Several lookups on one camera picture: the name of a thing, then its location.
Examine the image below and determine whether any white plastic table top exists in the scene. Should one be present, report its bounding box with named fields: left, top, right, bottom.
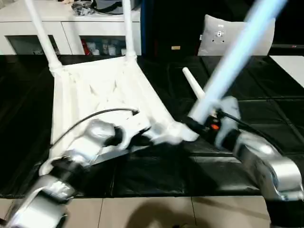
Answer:
left=38, top=55, right=200, bottom=177

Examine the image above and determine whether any white plastic table leg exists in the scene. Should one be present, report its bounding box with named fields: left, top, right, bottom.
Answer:
left=122, top=0, right=138, bottom=61
left=187, top=0, right=288, bottom=125
left=24, top=0, right=63, bottom=71
left=182, top=66, right=207, bottom=101

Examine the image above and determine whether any black work mat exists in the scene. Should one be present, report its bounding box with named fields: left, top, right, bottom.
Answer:
left=0, top=53, right=304, bottom=199

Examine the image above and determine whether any white flat sheet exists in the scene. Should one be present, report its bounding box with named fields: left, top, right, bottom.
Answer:
left=270, top=56, right=304, bottom=88

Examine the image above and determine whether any grey cushion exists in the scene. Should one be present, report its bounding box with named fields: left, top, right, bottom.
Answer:
left=197, top=14, right=276, bottom=57

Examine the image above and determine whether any dark grey bag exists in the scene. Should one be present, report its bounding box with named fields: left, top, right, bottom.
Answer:
left=71, top=0, right=141, bottom=15

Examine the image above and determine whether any white cabinet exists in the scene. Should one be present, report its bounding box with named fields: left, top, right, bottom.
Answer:
left=0, top=0, right=142, bottom=56

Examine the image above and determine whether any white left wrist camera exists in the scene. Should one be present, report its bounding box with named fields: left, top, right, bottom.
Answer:
left=116, top=112, right=152, bottom=149

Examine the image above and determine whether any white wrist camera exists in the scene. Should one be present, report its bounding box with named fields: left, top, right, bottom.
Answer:
left=116, top=112, right=152, bottom=149
left=217, top=97, right=241, bottom=128

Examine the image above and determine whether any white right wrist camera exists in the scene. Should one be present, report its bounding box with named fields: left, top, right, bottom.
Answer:
left=217, top=97, right=241, bottom=128

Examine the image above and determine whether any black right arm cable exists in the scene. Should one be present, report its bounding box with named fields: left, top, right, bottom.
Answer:
left=218, top=110, right=281, bottom=145

